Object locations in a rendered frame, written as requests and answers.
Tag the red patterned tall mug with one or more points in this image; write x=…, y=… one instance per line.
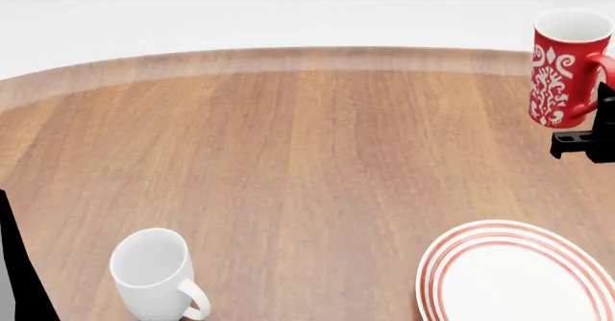
x=557, y=54

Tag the white ceramic mug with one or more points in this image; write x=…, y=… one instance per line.
x=154, y=281

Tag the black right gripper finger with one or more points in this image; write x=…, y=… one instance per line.
x=606, y=108

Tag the white plate with red rings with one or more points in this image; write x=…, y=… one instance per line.
x=509, y=281

